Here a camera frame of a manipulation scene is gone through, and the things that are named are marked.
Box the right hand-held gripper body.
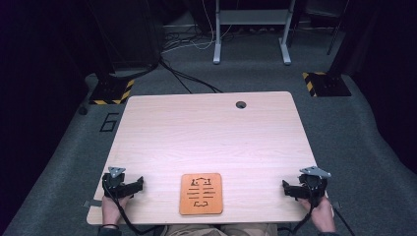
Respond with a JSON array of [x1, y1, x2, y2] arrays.
[[297, 165, 332, 208]]

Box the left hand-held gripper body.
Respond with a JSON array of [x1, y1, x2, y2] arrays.
[[101, 165, 133, 200]]

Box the person's left hand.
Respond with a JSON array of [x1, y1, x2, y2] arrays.
[[101, 194, 131, 227]]

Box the person's right hand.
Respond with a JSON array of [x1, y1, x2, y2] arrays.
[[298, 196, 336, 234]]

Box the orange wooden board with cutouts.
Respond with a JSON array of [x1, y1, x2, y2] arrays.
[[178, 172, 224, 216]]

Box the black yellow striped stand base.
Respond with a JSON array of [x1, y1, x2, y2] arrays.
[[88, 76, 136, 106], [301, 71, 353, 98]]

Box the dark cabinet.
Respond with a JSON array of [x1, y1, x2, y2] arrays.
[[88, 0, 166, 74]]

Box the black stand pole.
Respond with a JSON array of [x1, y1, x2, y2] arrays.
[[326, 0, 351, 56]]

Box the black cable beside table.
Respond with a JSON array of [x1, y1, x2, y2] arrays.
[[332, 206, 357, 236]]

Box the black floor cables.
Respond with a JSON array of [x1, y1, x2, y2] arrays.
[[158, 57, 224, 94]]

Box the white floor cables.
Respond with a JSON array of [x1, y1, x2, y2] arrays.
[[161, 0, 234, 55]]

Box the white metal desk frame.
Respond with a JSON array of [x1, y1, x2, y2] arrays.
[[211, 0, 297, 66]]

